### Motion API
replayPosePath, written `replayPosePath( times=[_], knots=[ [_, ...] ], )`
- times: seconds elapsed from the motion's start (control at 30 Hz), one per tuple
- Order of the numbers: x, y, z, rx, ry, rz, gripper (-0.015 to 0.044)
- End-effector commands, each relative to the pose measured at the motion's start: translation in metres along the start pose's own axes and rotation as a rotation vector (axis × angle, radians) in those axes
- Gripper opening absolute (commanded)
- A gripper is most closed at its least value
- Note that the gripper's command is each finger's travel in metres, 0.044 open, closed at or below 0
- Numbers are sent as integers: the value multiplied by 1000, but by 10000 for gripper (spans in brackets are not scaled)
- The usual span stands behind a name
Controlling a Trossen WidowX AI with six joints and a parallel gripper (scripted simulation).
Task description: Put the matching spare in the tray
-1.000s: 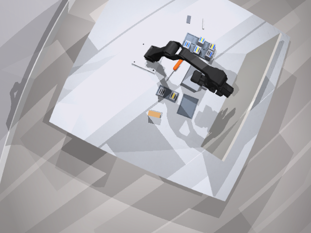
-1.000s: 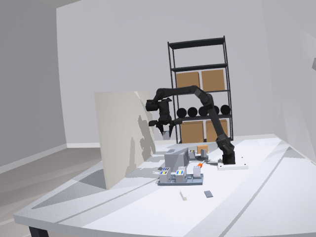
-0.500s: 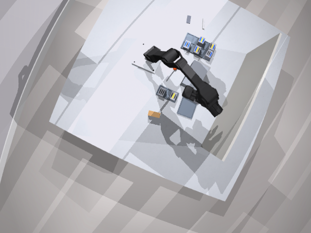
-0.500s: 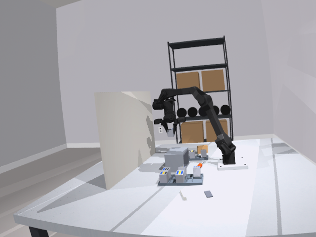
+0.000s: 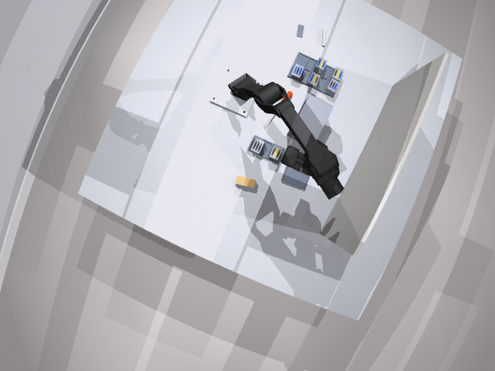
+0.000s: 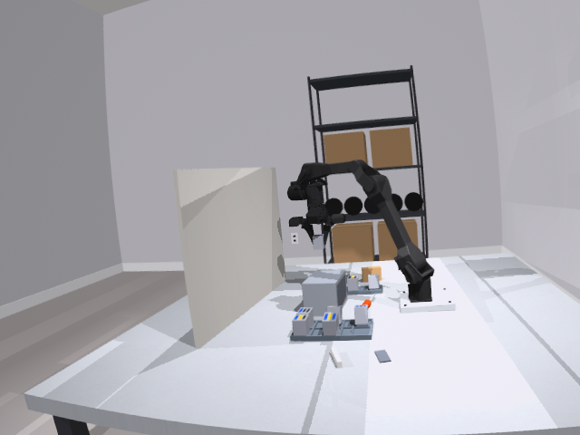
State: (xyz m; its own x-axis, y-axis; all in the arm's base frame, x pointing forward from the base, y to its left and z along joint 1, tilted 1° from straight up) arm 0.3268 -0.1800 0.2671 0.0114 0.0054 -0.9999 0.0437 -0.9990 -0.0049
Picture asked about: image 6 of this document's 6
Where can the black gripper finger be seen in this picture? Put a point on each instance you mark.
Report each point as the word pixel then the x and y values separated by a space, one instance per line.
pixel 326 232
pixel 310 231

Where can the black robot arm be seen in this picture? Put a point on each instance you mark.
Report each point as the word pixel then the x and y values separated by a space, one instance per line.
pixel 410 260

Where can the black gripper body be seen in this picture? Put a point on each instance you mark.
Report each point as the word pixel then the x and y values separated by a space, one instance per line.
pixel 335 218

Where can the orange-handled screwdriver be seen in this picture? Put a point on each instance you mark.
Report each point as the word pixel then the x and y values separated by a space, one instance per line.
pixel 368 302

